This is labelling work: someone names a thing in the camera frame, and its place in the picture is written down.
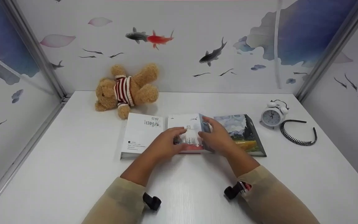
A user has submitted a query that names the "person's right hand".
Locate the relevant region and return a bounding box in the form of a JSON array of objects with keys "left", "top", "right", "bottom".
[{"left": 198, "top": 116, "right": 245, "bottom": 158}]

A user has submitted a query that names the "person's left hand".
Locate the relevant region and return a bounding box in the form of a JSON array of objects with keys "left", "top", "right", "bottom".
[{"left": 146, "top": 127, "right": 188, "bottom": 163}]

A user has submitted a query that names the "white book pink edge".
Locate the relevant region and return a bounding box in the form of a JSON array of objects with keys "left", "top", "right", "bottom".
[{"left": 168, "top": 114, "right": 214, "bottom": 155}]

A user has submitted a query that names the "person's right forearm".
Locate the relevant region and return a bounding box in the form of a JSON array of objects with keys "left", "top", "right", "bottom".
[{"left": 227, "top": 149, "right": 321, "bottom": 224}]

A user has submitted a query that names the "person's left forearm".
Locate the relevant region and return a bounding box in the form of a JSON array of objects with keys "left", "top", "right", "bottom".
[{"left": 81, "top": 152, "right": 169, "bottom": 224}]

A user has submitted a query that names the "book with painting cover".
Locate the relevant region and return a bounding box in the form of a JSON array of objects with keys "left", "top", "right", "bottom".
[{"left": 211, "top": 114, "right": 267, "bottom": 157}]

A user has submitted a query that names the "white book black print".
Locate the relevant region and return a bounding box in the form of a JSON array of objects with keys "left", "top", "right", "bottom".
[{"left": 120, "top": 113, "right": 172, "bottom": 160}]

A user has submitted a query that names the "white twin-bell alarm clock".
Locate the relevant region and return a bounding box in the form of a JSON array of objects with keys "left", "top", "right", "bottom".
[{"left": 261, "top": 100, "right": 289, "bottom": 128}]

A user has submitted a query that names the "black wrist band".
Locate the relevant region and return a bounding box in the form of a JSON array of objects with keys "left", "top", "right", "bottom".
[
  {"left": 224, "top": 180, "right": 253, "bottom": 200},
  {"left": 142, "top": 192, "right": 162, "bottom": 212}
]

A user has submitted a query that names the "brown teddy bear striped shirt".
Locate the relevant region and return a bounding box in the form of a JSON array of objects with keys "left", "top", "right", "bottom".
[{"left": 94, "top": 63, "right": 160, "bottom": 120}]

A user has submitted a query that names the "black toothed headband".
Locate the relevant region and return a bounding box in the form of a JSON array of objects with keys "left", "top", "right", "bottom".
[{"left": 280, "top": 119, "right": 318, "bottom": 147}]

